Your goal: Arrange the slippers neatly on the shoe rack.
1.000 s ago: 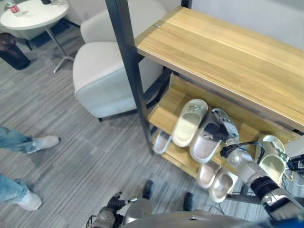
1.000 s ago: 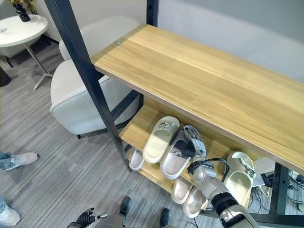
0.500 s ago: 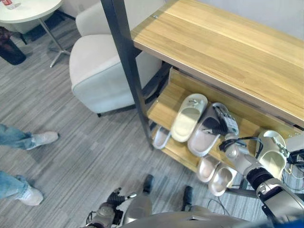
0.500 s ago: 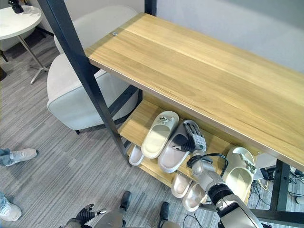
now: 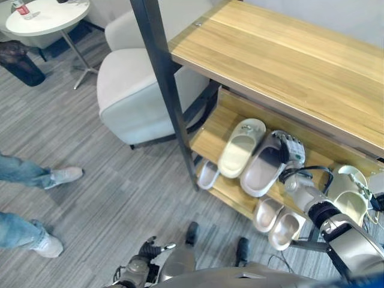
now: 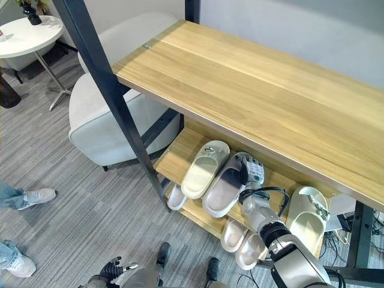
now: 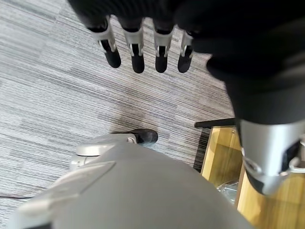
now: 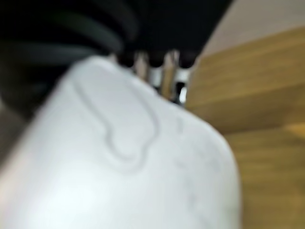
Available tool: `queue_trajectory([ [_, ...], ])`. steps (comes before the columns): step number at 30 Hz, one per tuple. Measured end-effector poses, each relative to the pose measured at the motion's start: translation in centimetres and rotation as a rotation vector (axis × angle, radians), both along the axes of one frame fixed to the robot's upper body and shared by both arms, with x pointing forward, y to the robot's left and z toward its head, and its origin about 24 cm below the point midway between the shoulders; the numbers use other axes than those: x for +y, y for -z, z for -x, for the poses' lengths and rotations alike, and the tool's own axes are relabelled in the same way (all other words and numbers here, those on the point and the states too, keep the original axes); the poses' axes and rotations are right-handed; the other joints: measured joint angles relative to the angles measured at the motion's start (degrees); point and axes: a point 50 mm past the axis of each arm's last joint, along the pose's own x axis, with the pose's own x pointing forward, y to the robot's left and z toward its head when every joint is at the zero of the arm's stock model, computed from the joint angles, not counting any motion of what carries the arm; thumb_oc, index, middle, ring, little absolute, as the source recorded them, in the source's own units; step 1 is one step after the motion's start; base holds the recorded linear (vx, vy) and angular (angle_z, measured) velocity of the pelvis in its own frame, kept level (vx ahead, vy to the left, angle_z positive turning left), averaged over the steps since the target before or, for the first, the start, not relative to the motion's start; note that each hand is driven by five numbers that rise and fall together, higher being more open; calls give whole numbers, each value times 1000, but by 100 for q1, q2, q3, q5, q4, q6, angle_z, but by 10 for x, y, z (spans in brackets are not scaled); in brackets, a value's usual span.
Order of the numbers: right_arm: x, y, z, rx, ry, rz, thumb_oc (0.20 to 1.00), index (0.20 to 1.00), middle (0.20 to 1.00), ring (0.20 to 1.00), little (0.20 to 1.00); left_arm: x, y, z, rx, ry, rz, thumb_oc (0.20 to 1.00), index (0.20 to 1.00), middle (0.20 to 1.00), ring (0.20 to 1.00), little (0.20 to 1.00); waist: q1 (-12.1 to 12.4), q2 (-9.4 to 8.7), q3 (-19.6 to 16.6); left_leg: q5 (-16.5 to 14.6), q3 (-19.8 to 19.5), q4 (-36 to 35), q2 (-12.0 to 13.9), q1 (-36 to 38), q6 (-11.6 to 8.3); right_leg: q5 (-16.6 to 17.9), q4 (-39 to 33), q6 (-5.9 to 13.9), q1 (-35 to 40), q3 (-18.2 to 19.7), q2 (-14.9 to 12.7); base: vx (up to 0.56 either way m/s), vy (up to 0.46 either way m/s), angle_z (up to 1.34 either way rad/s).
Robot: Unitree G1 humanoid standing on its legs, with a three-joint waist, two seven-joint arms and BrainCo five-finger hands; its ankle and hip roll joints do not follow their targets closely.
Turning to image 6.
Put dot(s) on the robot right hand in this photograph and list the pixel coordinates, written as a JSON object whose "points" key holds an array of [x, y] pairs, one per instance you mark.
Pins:
{"points": [[251, 171]]}

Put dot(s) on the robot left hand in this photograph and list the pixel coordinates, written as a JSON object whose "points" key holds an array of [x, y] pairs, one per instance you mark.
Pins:
{"points": [[112, 270]]}

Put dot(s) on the beige grey slipper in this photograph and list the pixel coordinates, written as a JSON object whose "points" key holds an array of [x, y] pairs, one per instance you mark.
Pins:
{"points": [[220, 201]]}

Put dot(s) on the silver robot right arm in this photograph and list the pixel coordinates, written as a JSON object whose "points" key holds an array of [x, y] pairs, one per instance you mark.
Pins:
{"points": [[288, 258]]}

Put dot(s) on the wooden shelf board with slippers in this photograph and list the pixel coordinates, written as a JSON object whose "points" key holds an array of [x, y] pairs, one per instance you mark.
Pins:
{"points": [[177, 159]]}

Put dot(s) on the person's shoe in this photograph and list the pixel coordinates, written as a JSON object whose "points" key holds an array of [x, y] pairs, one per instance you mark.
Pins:
{"points": [[39, 196], [18, 266]]}

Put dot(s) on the silver robot body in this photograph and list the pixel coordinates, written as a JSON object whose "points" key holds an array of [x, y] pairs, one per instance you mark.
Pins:
{"points": [[144, 277]]}

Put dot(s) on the dark robot left foot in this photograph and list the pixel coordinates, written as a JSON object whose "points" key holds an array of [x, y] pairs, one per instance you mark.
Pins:
{"points": [[164, 253]]}

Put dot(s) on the dark robot foot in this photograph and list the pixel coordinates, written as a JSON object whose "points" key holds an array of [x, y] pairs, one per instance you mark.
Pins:
{"points": [[213, 267], [164, 253]]}

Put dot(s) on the lowest wooden shelf board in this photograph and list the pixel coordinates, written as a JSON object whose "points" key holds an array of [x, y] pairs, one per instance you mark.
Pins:
{"points": [[207, 222]]}

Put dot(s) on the small white slipper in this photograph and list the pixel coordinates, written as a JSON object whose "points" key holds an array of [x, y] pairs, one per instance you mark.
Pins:
{"points": [[176, 198]]}

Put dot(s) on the large wooden shelf board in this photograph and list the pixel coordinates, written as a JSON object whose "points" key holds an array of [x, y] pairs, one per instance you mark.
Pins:
{"points": [[240, 90]]}

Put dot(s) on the grey flat device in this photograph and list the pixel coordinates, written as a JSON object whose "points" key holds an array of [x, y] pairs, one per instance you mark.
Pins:
{"points": [[342, 210]]}

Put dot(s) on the dark robot right foot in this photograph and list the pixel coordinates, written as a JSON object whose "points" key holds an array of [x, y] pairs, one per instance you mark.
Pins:
{"points": [[213, 267]]}

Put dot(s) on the person's leg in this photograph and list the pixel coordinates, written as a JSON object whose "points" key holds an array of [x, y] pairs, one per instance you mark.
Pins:
{"points": [[10, 196], [6, 249]]}

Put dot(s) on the white upholstered armchair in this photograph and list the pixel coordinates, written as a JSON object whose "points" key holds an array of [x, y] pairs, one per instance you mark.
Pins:
{"points": [[99, 132]]}

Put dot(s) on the grey armchair with black legs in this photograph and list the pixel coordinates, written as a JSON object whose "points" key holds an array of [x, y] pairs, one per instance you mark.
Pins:
{"points": [[21, 63]]}

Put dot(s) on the round white side table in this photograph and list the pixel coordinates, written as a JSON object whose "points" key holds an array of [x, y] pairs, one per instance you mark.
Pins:
{"points": [[30, 39]]}

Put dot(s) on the small red item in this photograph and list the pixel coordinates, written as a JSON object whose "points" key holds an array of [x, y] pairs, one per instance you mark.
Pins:
{"points": [[2, 36]]}

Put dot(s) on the black vase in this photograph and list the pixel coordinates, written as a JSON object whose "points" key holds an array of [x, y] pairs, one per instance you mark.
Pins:
{"points": [[33, 18]]}

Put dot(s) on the dried plant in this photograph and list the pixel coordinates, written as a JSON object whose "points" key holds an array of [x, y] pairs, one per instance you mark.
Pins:
{"points": [[42, 4]]}

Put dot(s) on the black metal rack frame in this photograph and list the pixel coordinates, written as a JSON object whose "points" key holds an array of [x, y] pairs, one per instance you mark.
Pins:
{"points": [[99, 60]]}

